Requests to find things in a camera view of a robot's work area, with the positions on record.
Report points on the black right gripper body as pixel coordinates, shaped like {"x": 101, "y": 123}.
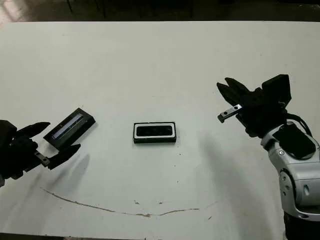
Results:
{"x": 260, "y": 112}

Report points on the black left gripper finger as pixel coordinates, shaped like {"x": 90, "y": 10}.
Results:
{"x": 35, "y": 128}
{"x": 65, "y": 153}

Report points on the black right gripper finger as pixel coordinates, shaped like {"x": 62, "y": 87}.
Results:
{"x": 237, "y": 87}
{"x": 228, "y": 95}

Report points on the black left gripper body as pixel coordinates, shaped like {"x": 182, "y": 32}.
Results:
{"x": 17, "y": 155}

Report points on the black box lid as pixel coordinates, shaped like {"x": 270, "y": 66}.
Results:
{"x": 72, "y": 127}

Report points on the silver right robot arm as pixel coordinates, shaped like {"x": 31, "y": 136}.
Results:
{"x": 300, "y": 175}

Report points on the black box with white insert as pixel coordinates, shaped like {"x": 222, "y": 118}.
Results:
{"x": 155, "y": 141}

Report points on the dark furniture leg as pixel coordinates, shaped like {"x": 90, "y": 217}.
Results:
{"x": 104, "y": 7}
{"x": 69, "y": 5}

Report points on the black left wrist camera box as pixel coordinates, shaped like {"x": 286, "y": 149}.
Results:
{"x": 7, "y": 130}

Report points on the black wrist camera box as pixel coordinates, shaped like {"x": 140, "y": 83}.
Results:
{"x": 7, "y": 130}
{"x": 277, "y": 87}

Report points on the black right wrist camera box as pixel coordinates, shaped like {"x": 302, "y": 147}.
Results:
{"x": 277, "y": 87}

